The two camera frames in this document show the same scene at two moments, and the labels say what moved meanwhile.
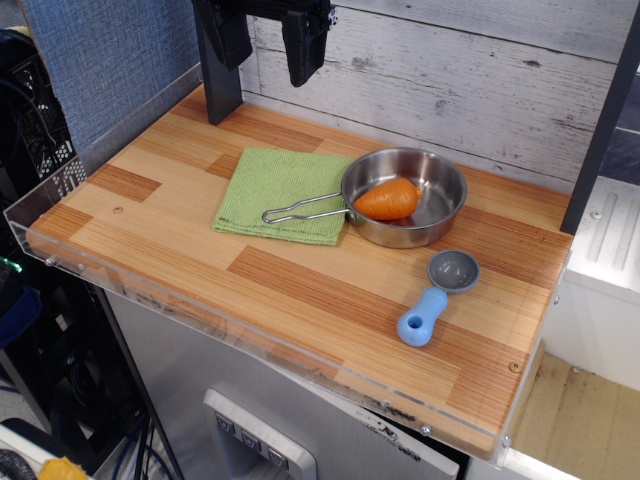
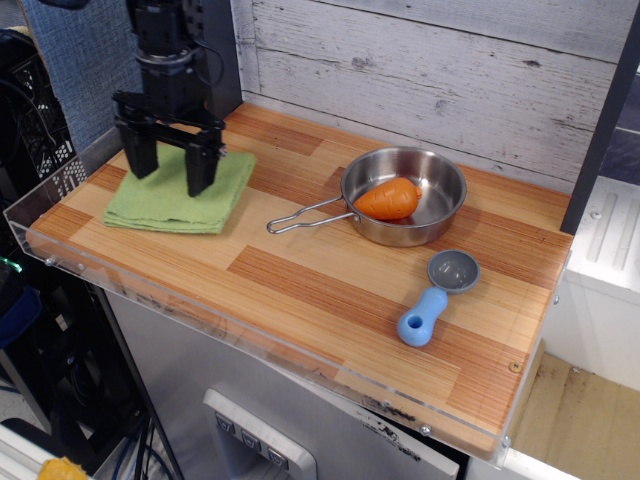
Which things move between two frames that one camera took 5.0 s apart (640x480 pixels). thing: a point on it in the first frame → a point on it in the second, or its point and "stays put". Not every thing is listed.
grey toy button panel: (251, 447) stays put
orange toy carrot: (389, 200) stays put
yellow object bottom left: (61, 468) stays put
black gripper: (305, 27) → (174, 104)
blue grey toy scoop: (448, 272) stays put
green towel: (253, 182) → (162, 198)
